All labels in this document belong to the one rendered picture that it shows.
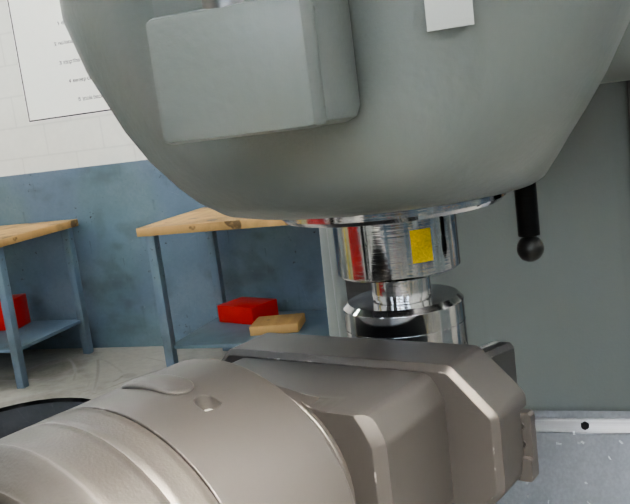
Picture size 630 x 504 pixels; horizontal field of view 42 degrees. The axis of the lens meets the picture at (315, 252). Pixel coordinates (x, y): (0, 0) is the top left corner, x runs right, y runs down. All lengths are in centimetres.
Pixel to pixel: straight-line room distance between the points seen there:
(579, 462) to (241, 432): 54
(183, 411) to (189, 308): 511
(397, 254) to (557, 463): 45
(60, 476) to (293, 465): 6
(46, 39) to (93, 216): 115
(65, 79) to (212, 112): 537
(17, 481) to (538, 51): 16
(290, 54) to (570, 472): 57
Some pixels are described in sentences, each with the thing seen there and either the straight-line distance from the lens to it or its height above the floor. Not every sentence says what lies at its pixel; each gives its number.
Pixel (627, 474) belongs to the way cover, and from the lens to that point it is 72.
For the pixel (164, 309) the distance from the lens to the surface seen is 446.
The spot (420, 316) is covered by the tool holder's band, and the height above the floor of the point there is 127.
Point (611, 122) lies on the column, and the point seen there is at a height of 131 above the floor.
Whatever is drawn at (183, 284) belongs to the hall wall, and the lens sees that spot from 529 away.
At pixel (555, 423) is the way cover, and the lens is 72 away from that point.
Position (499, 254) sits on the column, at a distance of 70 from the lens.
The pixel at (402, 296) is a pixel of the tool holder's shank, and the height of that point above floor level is 127.
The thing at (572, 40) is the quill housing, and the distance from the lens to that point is 24.
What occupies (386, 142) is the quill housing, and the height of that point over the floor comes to 133.
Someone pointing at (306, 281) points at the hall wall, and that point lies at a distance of 494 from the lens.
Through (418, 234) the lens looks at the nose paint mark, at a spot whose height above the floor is 130.
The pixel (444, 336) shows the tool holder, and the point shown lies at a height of 126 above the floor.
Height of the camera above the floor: 134
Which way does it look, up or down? 9 degrees down
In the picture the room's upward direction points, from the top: 7 degrees counter-clockwise
